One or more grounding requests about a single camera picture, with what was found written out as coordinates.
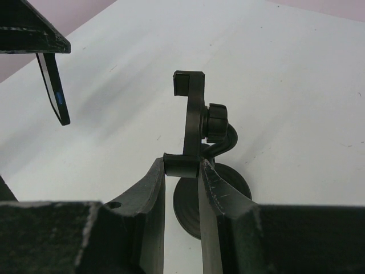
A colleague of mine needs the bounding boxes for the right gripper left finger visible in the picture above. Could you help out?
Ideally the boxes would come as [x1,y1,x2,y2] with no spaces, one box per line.
[1,158,165,273]

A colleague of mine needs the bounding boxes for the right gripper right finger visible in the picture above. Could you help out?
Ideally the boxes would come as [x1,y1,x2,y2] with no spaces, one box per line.
[198,160,364,273]

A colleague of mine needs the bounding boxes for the black smartphone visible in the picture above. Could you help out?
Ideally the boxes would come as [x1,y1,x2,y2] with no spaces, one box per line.
[36,53,71,126]

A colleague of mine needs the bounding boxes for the black phone stand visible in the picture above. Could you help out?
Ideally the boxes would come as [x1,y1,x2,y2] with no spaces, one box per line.
[163,70,252,239]

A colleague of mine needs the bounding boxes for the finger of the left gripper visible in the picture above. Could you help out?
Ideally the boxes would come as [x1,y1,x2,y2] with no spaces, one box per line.
[1,0,71,54]

